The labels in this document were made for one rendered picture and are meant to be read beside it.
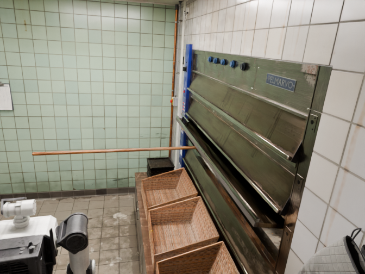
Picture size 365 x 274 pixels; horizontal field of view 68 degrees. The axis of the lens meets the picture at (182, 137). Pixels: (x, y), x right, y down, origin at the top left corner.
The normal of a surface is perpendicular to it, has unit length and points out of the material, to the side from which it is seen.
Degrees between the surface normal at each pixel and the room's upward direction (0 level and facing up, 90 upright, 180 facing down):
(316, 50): 90
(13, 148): 90
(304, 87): 90
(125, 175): 90
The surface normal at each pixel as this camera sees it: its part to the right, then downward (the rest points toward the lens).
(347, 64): -0.97, 0.01
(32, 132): 0.22, 0.33
